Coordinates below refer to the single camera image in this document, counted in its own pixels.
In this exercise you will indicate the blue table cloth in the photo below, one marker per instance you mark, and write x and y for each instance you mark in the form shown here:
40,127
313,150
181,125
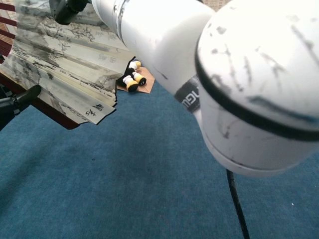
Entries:
124,174

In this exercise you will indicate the woven folding screen panel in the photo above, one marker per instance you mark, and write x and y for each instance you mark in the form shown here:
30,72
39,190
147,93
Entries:
219,3

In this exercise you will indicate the black white yellow plush toy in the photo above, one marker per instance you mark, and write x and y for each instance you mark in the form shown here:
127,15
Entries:
132,79

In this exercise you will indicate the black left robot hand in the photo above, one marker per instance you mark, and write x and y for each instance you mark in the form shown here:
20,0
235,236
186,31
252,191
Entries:
15,104

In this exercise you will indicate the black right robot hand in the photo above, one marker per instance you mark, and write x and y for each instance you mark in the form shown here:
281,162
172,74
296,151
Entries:
67,11

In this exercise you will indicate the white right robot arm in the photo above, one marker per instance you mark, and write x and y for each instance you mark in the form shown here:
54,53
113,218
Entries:
224,74

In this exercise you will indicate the brown paper bag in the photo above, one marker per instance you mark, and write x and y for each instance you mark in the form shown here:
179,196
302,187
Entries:
147,87

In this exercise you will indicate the red paper folding fan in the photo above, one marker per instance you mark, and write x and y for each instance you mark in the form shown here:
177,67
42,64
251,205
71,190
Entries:
62,62

